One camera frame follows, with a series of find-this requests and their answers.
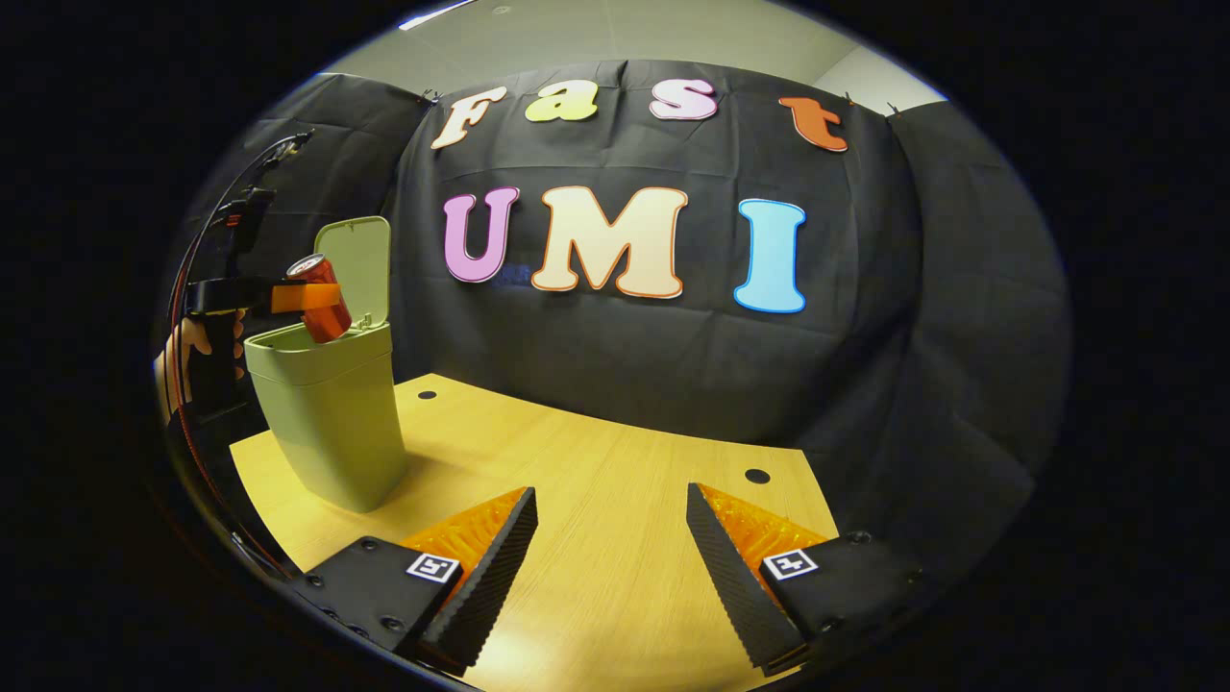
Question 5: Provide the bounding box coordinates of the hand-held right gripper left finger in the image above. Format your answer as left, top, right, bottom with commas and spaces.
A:
288, 485, 539, 678

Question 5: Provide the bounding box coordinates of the black backdrop cloth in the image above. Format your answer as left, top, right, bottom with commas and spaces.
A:
178, 58, 1075, 587

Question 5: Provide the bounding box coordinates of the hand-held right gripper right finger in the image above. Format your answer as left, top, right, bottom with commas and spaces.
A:
685, 482, 931, 676

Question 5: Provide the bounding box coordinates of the wooden desktop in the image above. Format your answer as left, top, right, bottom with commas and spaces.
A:
228, 372, 844, 692

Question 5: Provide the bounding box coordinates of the ceiling light panel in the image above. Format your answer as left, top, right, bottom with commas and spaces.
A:
398, 0, 479, 31

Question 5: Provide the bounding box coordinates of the green garbage bin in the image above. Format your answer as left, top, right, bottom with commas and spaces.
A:
242, 215, 410, 514

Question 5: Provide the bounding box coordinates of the red pop can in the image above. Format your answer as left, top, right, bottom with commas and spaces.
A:
285, 254, 355, 345

